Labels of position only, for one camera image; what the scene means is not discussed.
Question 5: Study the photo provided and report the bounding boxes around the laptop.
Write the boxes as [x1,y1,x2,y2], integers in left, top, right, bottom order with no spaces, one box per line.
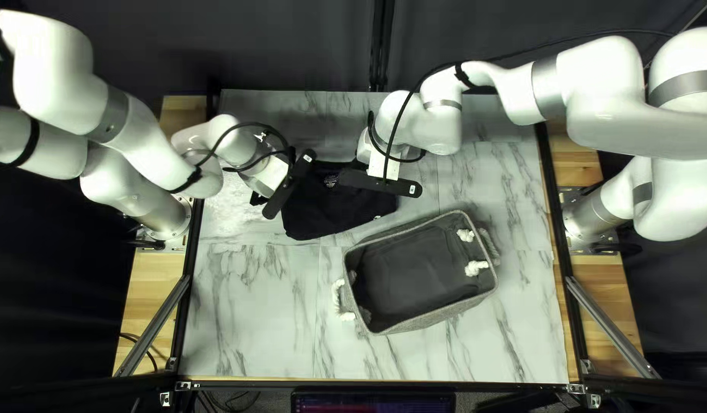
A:
[290,390,458,413]

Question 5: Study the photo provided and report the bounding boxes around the black cable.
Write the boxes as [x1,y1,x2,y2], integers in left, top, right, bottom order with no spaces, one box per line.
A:
[367,60,482,185]
[120,332,159,374]
[184,122,297,193]

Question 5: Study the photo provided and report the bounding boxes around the grey fabric basket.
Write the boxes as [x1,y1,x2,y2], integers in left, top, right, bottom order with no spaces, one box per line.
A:
[331,209,501,337]

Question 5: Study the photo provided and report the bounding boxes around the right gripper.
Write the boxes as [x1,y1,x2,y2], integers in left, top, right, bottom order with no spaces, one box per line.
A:
[356,127,419,181]

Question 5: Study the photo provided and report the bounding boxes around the black sweatshirt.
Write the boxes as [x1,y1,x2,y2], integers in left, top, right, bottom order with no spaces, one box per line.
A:
[281,161,400,242]

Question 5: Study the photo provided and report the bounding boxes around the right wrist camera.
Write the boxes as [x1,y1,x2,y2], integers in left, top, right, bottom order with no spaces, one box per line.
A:
[336,167,424,199]

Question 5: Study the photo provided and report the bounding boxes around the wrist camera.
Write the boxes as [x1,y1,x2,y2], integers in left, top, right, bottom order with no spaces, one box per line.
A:
[336,167,424,199]
[262,150,317,220]

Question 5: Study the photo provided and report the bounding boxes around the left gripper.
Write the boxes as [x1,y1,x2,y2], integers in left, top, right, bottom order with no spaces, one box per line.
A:
[238,147,292,207]

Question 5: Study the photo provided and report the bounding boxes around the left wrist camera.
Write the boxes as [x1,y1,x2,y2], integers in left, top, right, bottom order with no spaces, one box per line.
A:
[262,150,317,220]

